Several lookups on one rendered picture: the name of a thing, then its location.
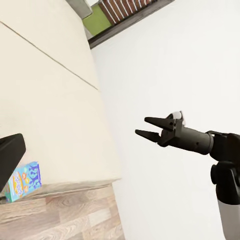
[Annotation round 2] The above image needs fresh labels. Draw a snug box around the board game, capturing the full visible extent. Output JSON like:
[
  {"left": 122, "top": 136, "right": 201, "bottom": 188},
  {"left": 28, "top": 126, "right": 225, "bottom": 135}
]
[{"left": 4, "top": 161, "right": 42, "bottom": 203}]

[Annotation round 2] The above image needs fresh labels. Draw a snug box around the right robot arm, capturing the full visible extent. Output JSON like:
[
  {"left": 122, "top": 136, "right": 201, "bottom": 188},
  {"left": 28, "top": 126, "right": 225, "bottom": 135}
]
[{"left": 135, "top": 110, "right": 240, "bottom": 240}]

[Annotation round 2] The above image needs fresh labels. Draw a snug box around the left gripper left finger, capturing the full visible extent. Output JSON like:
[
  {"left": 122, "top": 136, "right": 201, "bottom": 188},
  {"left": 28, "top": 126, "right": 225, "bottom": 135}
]
[{"left": 0, "top": 133, "right": 26, "bottom": 193}]

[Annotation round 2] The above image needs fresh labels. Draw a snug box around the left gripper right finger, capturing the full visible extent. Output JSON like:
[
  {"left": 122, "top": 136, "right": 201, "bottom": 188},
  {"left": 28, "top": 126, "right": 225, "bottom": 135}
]
[{"left": 224, "top": 132, "right": 240, "bottom": 173}]

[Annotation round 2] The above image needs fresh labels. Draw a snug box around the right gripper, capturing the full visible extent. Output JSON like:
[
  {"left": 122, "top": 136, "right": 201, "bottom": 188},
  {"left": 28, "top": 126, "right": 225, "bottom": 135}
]
[{"left": 135, "top": 117, "right": 200, "bottom": 152}]

